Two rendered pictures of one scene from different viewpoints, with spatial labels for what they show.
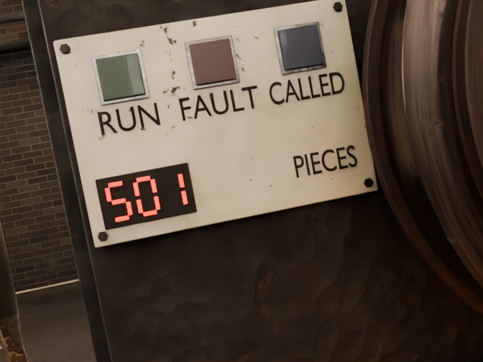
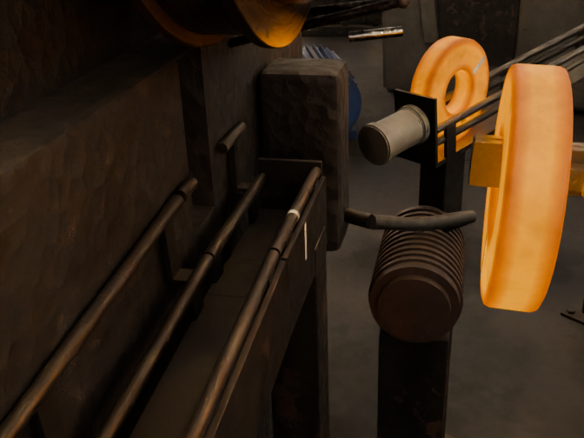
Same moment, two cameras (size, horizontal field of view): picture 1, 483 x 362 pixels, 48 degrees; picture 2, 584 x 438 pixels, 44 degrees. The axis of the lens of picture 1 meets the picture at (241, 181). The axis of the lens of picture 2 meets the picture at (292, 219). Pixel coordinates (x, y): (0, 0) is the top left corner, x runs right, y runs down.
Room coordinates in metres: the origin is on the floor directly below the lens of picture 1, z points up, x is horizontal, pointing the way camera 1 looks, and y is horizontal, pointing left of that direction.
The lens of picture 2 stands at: (0.16, 0.25, 1.02)
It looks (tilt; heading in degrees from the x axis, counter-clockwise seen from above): 26 degrees down; 291
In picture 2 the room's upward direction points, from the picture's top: 2 degrees counter-clockwise
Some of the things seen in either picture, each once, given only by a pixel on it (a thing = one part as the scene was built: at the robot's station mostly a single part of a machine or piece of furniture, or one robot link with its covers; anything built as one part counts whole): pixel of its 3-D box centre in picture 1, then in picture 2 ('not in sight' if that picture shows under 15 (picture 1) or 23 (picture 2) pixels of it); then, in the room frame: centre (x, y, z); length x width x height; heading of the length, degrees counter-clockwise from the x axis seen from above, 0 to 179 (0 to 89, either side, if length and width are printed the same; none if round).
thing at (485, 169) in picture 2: not in sight; (527, 166); (0.18, -0.20, 0.84); 0.07 x 0.01 x 0.03; 8
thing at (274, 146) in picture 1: (222, 119); not in sight; (0.49, 0.01, 1.15); 0.26 x 0.02 x 0.18; 98
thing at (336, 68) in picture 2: not in sight; (304, 155); (0.47, -0.58, 0.68); 0.11 x 0.08 x 0.24; 8
